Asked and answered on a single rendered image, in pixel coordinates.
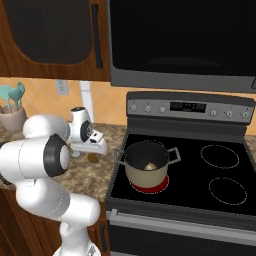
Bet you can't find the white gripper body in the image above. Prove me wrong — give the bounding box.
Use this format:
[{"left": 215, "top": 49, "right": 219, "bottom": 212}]
[{"left": 70, "top": 138, "right": 109, "bottom": 156}]

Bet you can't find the brown green avocado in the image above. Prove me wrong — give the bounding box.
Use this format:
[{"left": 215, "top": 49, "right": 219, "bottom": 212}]
[{"left": 87, "top": 152, "right": 101, "bottom": 164}]

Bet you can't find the beige pot with black inside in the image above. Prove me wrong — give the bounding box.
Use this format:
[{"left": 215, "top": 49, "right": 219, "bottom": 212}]
[{"left": 114, "top": 140, "right": 183, "bottom": 190}]

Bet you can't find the teal spatula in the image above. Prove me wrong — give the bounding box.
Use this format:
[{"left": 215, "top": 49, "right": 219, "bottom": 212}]
[{"left": 7, "top": 81, "right": 26, "bottom": 113}]

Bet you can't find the beige utensil holder cup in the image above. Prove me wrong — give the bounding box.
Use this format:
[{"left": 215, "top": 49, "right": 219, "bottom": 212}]
[{"left": 0, "top": 105, "right": 28, "bottom": 133}]

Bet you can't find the brown lower cupboard door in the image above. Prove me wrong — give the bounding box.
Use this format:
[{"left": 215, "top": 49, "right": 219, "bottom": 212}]
[{"left": 0, "top": 188, "right": 108, "bottom": 256}]

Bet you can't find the teal spoon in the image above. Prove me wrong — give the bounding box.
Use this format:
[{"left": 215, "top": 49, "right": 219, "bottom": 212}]
[{"left": 0, "top": 84, "right": 13, "bottom": 114}]

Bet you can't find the black and steel stove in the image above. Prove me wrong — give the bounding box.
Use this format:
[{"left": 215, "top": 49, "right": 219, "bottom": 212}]
[{"left": 105, "top": 90, "right": 256, "bottom": 256}]

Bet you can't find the brown cupboard door, dark pane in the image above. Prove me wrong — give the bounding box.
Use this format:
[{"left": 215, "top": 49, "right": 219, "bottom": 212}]
[{"left": 0, "top": 0, "right": 111, "bottom": 82}]

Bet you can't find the black steel microwave oven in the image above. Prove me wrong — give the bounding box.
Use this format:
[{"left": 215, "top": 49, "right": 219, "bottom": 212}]
[{"left": 106, "top": 0, "right": 256, "bottom": 95}]

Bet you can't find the white wall outlet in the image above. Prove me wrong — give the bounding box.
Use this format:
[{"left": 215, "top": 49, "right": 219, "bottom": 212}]
[{"left": 54, "top": 79, "right": 70, "bottom": 97}]

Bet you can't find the black lower cupboard handle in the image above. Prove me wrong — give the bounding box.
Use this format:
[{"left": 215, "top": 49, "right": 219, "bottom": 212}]
[{"left": 99, "top": 222, "right": 109, "bottom": 253}]

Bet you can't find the black cupboard door handle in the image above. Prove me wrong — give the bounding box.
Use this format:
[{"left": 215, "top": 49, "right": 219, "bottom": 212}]
[{"left": 90, "top": 3, "right": 104, "bottom": 70}]

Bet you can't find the steel oven door handle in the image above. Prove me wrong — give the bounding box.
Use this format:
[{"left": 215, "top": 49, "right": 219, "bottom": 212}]
[{"left": 106, "top": 209, "right": 256, "bottom": 247}]

